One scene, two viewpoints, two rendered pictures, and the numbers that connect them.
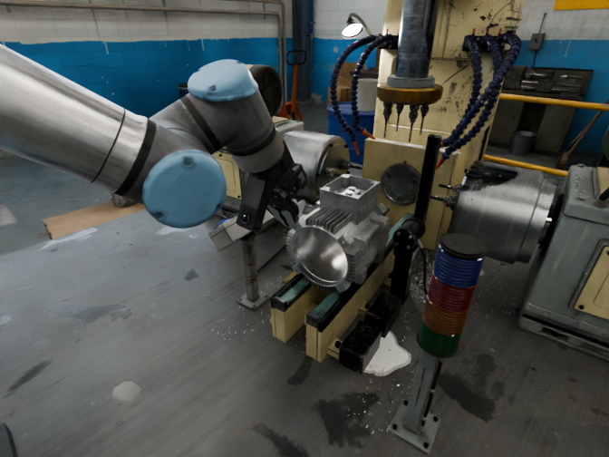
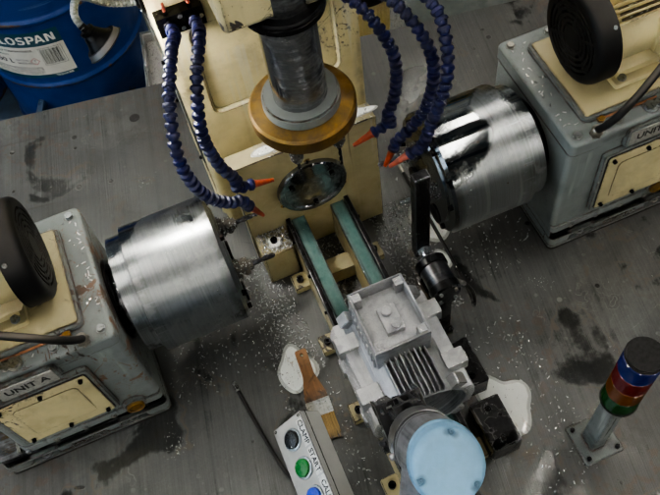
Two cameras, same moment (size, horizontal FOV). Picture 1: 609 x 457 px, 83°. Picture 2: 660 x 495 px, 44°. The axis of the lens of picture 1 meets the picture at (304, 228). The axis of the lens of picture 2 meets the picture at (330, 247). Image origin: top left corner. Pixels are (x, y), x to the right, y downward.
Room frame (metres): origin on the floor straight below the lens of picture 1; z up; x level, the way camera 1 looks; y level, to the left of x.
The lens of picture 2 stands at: (0.44, 0.36, 2.35)
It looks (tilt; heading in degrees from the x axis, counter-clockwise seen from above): 59 degrees down; 313
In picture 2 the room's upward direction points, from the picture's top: 11 degrees counter-clockwise
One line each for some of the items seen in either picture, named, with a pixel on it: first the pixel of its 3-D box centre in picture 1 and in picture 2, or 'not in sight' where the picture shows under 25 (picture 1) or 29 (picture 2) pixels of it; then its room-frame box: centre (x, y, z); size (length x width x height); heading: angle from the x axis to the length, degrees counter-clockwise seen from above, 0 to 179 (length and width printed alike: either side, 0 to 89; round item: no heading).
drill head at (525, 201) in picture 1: (508, 214); (482, 152); (0.82, -0.55, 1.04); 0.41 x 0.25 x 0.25; 55
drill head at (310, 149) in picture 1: (299, 165); (156, 283); (1.21, 0.02, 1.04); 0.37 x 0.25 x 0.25; 55
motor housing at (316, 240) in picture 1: (339, 238); (400, 362); (0.74, -0.09, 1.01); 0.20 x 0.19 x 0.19; 146
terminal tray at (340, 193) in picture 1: (349, 199); (389, 321); (0.77, -0.11, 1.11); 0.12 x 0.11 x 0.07; 146
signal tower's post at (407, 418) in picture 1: (434, 350); (616, 402); (0.40, -0.21, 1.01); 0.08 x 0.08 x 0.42; 55
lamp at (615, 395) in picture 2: (445, 310); (628, 383); (0.40, -0.21, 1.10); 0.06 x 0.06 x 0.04
